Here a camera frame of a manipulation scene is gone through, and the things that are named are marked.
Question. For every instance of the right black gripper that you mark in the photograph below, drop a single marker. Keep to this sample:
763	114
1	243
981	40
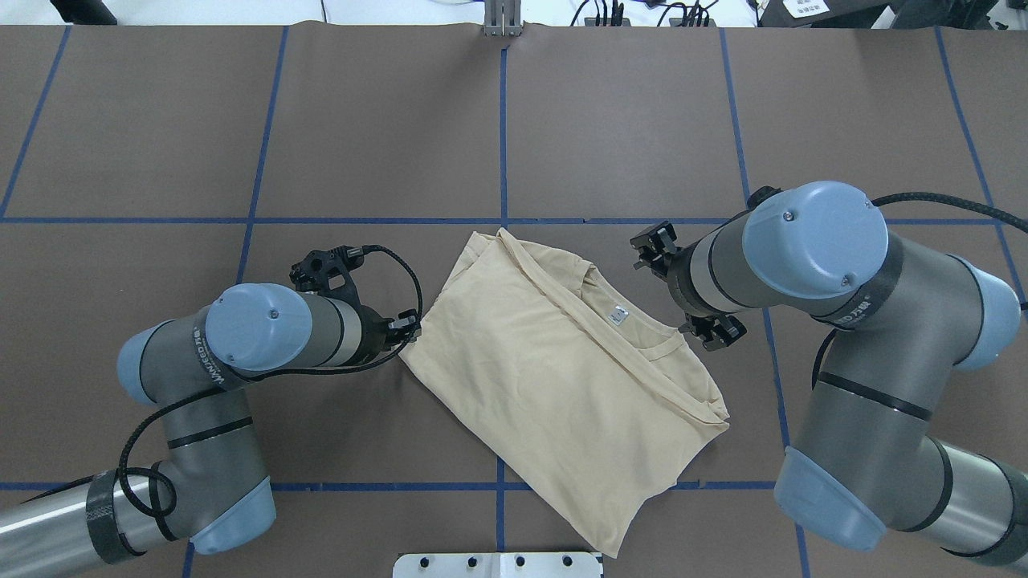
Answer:
680	279

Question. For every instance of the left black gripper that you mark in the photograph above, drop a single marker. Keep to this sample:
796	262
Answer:
370	336

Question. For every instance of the beige long sleeve shirt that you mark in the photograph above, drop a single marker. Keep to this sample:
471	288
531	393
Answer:
592	402

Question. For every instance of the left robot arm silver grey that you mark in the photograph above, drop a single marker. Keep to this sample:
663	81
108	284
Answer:
193	470

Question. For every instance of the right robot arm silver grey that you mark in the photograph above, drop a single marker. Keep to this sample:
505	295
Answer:
903	318

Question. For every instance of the black label printer device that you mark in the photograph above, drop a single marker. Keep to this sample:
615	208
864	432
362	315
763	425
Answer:
909	15

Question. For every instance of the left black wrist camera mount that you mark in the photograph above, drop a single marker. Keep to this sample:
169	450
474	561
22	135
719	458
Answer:
328	273

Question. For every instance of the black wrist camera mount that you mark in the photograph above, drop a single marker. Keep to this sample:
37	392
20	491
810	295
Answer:
328	273
761	195

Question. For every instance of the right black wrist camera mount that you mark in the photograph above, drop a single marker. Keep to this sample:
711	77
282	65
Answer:
761	195

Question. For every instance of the white camera pole base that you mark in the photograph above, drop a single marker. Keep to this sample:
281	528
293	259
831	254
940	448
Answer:
500	564

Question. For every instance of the aluminium frame post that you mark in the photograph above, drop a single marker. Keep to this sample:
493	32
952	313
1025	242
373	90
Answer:
502	18

